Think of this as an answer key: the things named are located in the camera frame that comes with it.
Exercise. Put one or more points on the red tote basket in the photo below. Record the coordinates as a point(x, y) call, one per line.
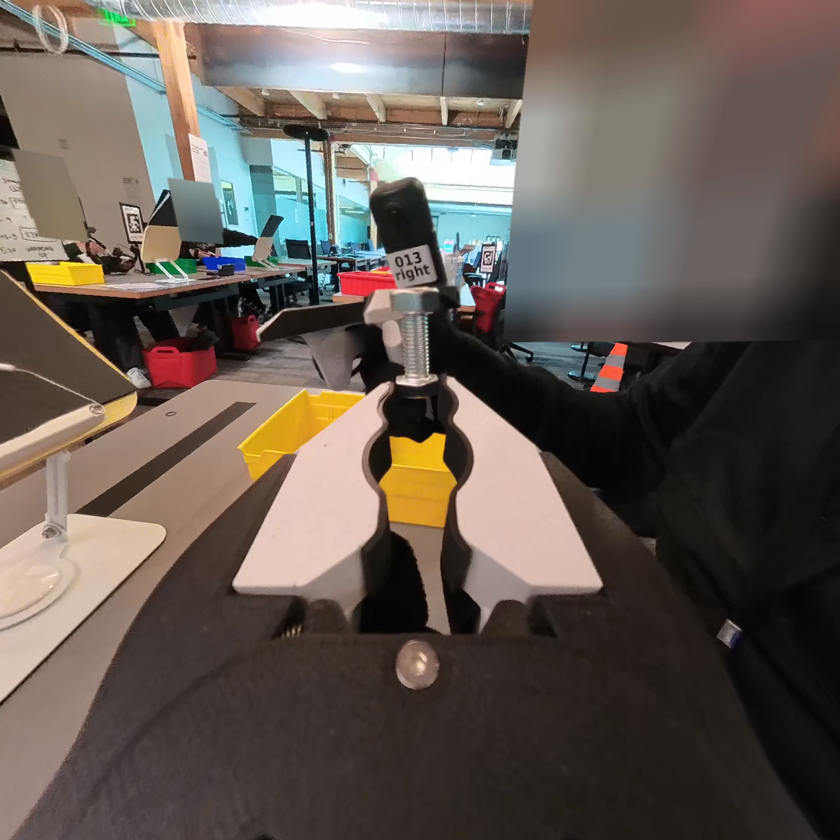
point(177, 364)
point(244, 333)

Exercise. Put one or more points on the black pole stand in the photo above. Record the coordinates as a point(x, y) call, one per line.
point(313, 216)

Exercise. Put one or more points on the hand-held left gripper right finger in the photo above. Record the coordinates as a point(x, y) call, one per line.
point(525, 525)

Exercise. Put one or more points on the person's right hand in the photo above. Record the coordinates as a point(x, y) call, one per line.
point(485, 380)

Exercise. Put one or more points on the white folding stand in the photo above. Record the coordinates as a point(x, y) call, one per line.
point(98, 571)

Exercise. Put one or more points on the green exit sign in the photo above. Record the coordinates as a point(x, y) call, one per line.
point(118, 17)

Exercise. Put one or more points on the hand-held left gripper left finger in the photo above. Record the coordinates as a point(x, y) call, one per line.
point(308, 525)

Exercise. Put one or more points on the orange traffic cone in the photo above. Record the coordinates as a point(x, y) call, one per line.
point(610, 371)

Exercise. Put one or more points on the small yellow bin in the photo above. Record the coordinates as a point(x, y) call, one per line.
point(65, 272)

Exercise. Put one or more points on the green storage bin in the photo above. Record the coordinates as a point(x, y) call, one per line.
point(184, 266)
point(262, 262)

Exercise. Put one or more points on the whiteboard with handwriting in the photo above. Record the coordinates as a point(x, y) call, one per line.
point(8, 216)

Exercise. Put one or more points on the small marker sign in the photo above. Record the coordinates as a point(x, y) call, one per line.
point(487, 258)
point(132, 223)

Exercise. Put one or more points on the person's right forearm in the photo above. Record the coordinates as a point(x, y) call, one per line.
point(590, 420)

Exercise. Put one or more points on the black office chair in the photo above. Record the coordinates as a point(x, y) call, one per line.
point(489, 308)

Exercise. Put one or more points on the steel hex bolt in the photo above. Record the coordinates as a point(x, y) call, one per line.
point(415, 344)

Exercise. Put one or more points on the ceiling projector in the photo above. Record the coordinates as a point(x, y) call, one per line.
point(504, 152)

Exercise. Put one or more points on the silver ventilation duct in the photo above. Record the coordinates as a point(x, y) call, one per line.
point(328, 13)

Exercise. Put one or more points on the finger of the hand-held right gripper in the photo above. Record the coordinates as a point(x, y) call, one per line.
point(308, 321)
point(380, 308)

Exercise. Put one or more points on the red storage bin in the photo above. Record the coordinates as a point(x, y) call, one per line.
point(361, 283)

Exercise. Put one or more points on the wooden pillar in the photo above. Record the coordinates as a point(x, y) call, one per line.
point(177, 98)

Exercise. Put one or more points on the yellow storage bin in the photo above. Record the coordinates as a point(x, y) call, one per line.
point(289, 426)

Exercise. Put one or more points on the small blue bin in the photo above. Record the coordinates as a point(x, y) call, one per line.
point(223, 264)

